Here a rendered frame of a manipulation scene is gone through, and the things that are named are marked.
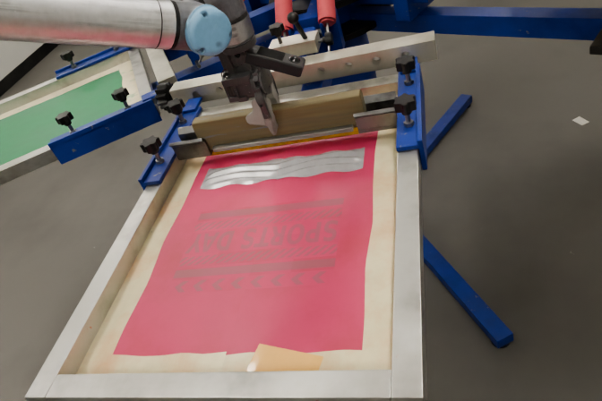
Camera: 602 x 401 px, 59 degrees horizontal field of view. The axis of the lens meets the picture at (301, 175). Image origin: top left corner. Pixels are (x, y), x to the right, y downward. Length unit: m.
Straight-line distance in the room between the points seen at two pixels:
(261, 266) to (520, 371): 1.11
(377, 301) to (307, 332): 0.11
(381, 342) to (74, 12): 0.61
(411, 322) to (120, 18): 0.58
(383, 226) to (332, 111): 0.30
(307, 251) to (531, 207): 1.51
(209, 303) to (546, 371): 1.20
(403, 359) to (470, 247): 1.48
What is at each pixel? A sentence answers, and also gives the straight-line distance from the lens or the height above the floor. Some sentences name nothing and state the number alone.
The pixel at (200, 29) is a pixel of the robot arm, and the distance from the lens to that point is 0.84.
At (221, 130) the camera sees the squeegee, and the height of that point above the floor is 1.03.
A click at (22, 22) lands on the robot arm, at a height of 1.44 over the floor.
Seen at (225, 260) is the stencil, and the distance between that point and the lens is 0.97.
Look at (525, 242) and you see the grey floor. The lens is 2.18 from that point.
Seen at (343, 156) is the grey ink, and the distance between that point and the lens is 1.09.
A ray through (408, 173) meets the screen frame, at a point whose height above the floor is 0.99.
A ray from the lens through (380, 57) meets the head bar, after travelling 1.28.
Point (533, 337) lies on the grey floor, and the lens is 1.92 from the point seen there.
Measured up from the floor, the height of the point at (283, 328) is 0.95.
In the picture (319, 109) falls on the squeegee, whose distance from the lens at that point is 1.10.
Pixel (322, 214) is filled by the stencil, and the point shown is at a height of 0.95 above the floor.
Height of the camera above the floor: 1.58
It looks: 36 degrees down
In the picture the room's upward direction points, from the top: 20 degrees counter-clockwise
